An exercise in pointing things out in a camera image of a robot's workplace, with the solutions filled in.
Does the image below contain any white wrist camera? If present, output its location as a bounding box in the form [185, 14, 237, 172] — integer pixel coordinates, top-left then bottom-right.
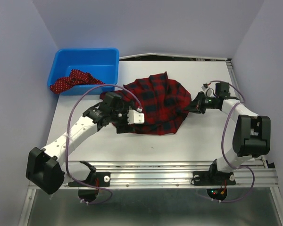
[127, 109, 145, 125]
[201, 82, 215, 97]

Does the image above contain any aluminium table frame rail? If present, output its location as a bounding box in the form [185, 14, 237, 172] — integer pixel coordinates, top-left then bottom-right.
[28, 161, 280, 189]

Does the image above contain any purple cable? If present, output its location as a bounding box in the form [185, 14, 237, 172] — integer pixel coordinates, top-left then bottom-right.
[202, 80, 255, 203]
[65, 84, 143, 205]

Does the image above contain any red navy plaid skirt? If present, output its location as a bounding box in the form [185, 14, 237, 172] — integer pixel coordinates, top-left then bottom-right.
[110, 71, 192, 136]

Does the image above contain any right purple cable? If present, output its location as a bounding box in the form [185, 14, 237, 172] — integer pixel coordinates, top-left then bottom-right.
[202, 80, 255, 203]

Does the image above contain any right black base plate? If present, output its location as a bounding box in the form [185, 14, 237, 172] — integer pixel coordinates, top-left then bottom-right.
[191, 171, 236, 186]

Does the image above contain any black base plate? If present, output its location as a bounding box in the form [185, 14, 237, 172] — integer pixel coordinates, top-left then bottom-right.
[191, 171, 236, 186]
[82, 171, 111, 187]

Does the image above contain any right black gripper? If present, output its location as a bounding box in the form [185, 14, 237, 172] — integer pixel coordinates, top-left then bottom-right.
[183, 90, 217, 114]

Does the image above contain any red white-dotted skirt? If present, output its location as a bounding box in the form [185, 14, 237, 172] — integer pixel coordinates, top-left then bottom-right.
[50, 69, 104, 94]

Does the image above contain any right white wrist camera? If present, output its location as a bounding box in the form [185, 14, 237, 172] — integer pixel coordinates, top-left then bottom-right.
[201, 82, 215, 97]

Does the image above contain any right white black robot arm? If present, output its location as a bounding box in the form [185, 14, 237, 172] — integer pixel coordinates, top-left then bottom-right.
[185, 81, 271, 186]

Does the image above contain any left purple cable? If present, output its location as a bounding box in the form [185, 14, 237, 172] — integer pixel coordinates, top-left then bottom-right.
[65, 84, 143, 205]

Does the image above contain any blue plastic bin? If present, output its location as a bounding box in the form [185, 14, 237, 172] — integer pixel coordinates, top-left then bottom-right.
[47, 48, 119, 96]

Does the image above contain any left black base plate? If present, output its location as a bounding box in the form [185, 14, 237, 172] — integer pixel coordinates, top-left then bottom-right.
[82, 171, 111, 187]

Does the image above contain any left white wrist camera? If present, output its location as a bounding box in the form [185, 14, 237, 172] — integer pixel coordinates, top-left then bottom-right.
[127, 109, 145, 125]

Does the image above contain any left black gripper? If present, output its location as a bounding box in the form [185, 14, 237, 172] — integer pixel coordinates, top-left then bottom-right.
[109, 101, 135, 133]

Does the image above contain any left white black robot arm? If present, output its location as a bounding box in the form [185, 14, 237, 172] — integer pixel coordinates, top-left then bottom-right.
[25, 92, 144, 194]

